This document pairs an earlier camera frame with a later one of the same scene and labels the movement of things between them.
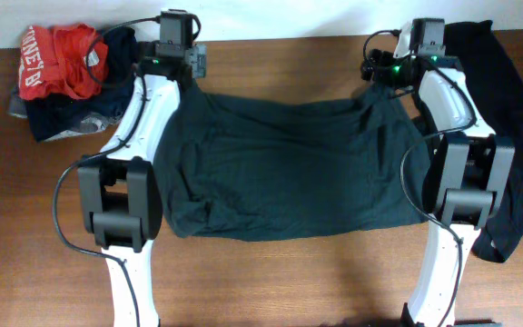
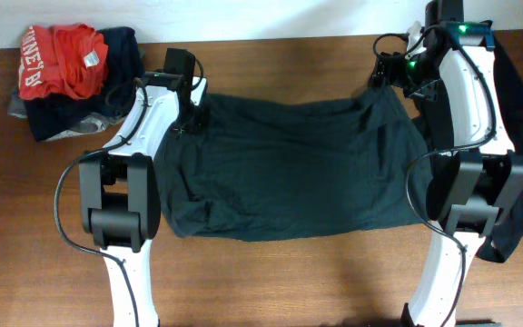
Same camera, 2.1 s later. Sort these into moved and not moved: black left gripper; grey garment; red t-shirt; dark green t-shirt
Moved: black left gripper
Not moved: dark green t-shirt; grey garment; red t-shirt
